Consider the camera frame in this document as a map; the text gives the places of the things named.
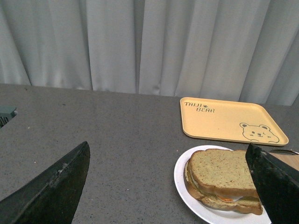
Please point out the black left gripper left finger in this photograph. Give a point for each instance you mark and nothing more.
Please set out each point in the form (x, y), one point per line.
(53, 196)

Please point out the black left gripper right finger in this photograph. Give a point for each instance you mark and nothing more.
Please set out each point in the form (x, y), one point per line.
(277, 185)

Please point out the bread slice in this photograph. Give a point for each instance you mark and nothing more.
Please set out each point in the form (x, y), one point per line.
(245, 205)
(221, 172)

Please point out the bamboo cutting board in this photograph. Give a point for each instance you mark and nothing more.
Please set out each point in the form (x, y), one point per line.
(289, 157)

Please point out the yellow bear tray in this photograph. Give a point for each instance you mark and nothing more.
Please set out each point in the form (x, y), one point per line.
(230, 121)

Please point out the grey-green device at edge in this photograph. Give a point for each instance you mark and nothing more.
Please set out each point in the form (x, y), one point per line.
(6, 114)

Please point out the grey curtain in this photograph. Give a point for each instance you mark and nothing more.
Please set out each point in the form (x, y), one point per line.
(238, 50)

